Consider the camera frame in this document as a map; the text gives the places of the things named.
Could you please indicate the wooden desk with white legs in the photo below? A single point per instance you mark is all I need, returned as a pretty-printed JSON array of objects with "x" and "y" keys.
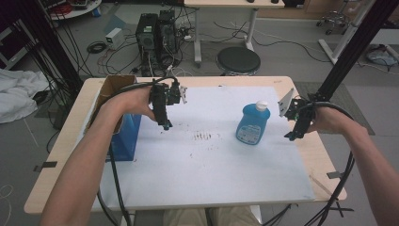
[{"x": 226, "y": 19}]

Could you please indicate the blue bottle with white cap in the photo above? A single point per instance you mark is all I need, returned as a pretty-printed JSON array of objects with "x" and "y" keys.
[{"x": 253, "y": 123}]

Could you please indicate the grey tape strip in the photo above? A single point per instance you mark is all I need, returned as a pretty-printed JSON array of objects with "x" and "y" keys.
[
  {"x": 45, "y": 165},
  {"x": 334, "y": 174}
]

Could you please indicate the round white table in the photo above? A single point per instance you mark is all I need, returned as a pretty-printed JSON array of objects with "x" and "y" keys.
[{"x": 75, "y": 8}]

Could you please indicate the small white box device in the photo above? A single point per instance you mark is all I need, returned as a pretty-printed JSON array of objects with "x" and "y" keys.
[{"x": 114, "y": 38}]

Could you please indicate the person's legs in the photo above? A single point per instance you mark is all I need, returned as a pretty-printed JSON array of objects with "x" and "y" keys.
[{"x": 207, "y": 217}]

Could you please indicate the blue cardboard box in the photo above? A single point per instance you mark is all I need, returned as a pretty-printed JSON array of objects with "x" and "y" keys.
[{"x": 123, "y": 135}]

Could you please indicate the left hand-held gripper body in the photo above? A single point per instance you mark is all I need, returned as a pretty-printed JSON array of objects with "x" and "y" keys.
[{"x": 165, "y": 93}]

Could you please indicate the white cloth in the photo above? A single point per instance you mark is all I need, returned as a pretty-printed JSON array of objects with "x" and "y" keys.
[{"x": 18, "y": 94}]

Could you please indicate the person's right hand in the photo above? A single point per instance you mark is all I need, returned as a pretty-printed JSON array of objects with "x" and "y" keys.
[{"x": 329, "y": 120}]

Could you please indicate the black metal stand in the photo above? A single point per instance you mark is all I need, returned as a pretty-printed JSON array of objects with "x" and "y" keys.
[
  {"x": 354, "y": 50},
  {"x": 53, "y": 40}
]

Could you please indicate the office chair base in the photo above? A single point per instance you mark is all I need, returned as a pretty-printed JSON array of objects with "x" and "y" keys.
[{"x": 333, "y": 20}]

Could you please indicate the black round stool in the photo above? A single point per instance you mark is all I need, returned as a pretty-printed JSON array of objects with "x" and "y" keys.
[{"x": 238, "y": 61}]

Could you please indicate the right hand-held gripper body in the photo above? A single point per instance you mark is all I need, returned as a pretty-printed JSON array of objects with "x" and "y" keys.
[{"x": 298, "y": 110}]

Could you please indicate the person's left hand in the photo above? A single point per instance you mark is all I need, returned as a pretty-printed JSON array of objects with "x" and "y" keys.
[{"x": 134, "y": 101}]

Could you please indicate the black computer tower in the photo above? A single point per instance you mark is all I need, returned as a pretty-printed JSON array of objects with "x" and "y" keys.
[
  {"x": 146, "y": 37},
  {"x": 167, "y": 31}
]

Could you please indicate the white table mat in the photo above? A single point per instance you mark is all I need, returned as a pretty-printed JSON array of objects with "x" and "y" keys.
[{"x": 207, "y": 150}]

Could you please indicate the white stand leg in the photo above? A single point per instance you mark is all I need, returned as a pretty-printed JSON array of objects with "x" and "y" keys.
[{"x": 343, "y": 37}]

